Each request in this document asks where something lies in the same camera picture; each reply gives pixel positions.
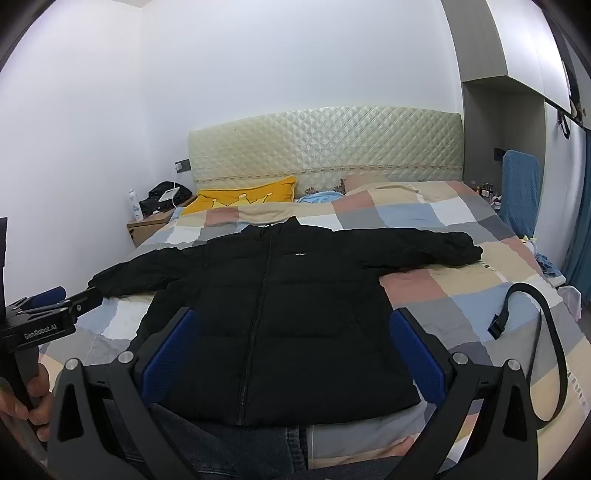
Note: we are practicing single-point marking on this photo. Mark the black puffer jacket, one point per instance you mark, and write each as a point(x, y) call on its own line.
point(300, 300)

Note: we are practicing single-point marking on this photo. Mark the group of small bottles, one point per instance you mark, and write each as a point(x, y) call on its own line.
point(485, 190)

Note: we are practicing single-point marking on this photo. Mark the blue crumpled clothes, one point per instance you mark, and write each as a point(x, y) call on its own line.
point(549, 265)

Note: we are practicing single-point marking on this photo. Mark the teal curtain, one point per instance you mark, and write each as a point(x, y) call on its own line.
point(579, 230)

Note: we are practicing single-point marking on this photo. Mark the pink pillow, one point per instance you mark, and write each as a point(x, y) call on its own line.
point(369, 182)

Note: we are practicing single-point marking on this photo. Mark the black bag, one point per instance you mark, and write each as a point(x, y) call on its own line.
point(154, 201)

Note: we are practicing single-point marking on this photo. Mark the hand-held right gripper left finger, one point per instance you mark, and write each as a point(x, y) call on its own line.
point(168, 355)

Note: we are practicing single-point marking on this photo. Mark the grey bed sheet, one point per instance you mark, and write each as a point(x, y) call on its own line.
point(360, 434)

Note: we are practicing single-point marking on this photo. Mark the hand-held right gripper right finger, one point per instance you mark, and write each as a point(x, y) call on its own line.
point(415, 355)

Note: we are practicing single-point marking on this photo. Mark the checked patchwork blanket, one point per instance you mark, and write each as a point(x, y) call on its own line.
point(461, 212)

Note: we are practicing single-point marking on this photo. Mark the yellow garment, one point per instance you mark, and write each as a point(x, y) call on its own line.
point(240, 196)

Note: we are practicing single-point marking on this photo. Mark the cream quilted headboard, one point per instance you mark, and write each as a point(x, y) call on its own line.
point(323, 143)

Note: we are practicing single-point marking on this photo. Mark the wooden nightstand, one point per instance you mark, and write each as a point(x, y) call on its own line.
point(147, 228)

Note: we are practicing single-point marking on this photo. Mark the white bottle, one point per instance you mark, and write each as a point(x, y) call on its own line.
point(135, 207)

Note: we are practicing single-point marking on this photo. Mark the grey white wardrobe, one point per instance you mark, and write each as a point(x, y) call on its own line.
point(521, 41)

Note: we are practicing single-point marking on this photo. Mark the person's left hand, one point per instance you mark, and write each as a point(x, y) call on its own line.
point(39, 392)

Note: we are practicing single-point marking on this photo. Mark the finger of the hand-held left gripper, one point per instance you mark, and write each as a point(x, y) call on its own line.
point(48, 295)
point(85, 302)

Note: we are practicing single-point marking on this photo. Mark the person's blue jeans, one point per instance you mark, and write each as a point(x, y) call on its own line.
point(231, 447)

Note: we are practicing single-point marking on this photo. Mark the white flat device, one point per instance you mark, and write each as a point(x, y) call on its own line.
point(170, 194)

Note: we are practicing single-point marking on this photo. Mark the light blue cloth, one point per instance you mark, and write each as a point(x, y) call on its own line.
point(321, 197)

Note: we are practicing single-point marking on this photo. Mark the blue knitted towel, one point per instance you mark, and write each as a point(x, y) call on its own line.
point(519, 194)

